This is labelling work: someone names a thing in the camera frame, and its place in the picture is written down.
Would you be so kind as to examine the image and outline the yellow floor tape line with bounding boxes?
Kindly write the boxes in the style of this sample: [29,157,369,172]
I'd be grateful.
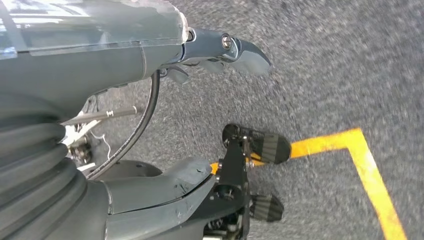
[209,127,409,240]

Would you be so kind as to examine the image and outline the black ribbed robot foot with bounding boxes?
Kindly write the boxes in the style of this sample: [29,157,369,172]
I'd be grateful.
[249,193,285,223]
[221,123,293,166]

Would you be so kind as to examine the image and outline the white metal bracket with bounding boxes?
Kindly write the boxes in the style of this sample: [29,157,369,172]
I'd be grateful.
[61,119,102,148]

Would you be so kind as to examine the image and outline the dark metal rod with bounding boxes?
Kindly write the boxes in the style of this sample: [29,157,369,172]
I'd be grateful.
[61,105,138,126]

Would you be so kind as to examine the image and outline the black curved cable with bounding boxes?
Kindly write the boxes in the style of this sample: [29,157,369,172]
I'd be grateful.
[85,70,162,181]

